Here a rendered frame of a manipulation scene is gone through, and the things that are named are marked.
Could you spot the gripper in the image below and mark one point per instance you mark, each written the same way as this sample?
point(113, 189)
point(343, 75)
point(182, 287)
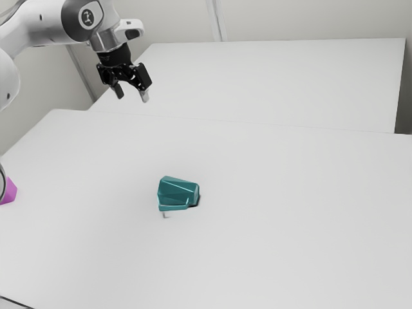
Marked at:
point(116, 59)

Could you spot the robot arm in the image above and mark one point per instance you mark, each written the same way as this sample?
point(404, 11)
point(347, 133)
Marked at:
point(42, 25)

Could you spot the teal faceted mug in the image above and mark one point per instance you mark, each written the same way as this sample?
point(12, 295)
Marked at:
point(177, 193)

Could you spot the magenta block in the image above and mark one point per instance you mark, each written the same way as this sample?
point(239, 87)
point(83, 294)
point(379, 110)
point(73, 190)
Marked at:
point(8, 191)

